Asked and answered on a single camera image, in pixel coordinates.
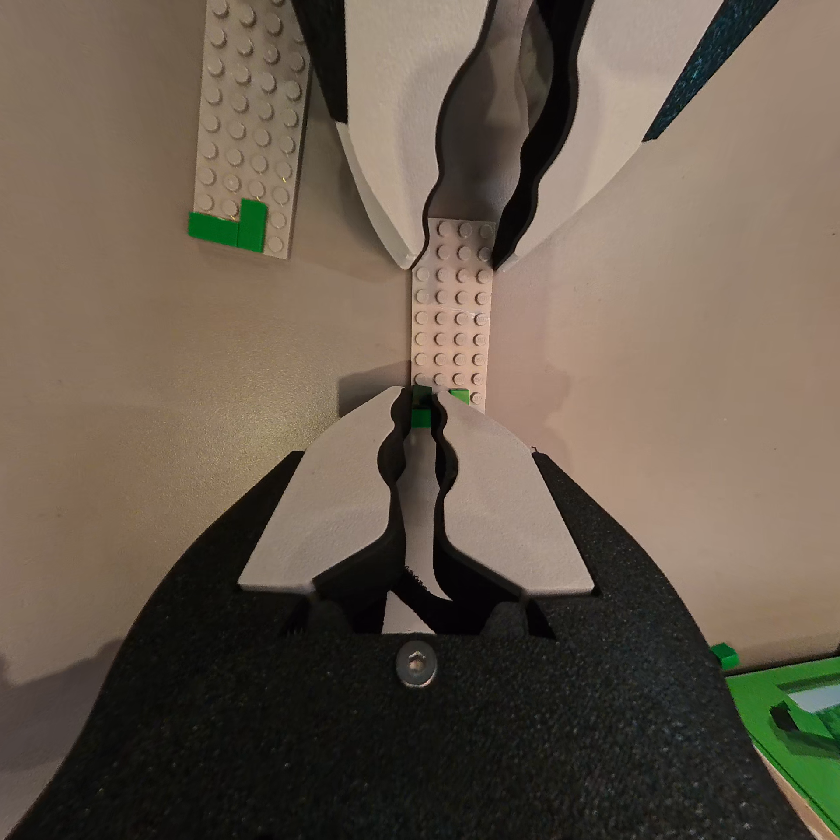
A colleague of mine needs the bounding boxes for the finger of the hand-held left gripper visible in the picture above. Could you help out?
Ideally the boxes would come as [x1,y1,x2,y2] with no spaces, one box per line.
[491,0,731,272]
[340,0,496,271]

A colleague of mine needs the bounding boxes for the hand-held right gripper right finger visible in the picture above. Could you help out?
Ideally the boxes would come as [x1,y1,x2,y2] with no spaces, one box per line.
[430,392,597,599]

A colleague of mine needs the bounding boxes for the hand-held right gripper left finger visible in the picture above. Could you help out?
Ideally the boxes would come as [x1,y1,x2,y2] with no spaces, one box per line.
[238,386,411,598]

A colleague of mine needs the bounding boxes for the grey studded lego plate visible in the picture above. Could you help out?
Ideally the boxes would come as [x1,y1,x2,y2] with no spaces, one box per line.
[192,0,312,262]
[408,217,497,416]

